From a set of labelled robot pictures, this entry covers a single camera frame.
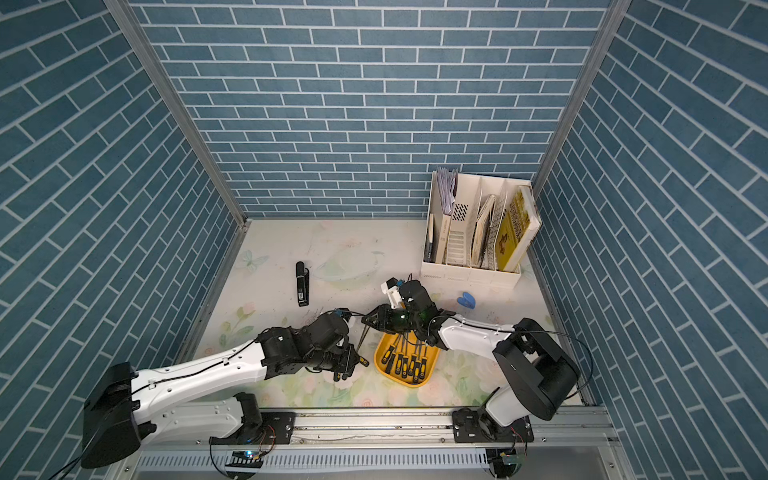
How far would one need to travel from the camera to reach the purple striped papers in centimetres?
85

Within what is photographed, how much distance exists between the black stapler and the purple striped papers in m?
0.53

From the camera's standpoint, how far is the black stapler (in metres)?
0.97

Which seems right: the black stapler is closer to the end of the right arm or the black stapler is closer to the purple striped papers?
the end of the right arm
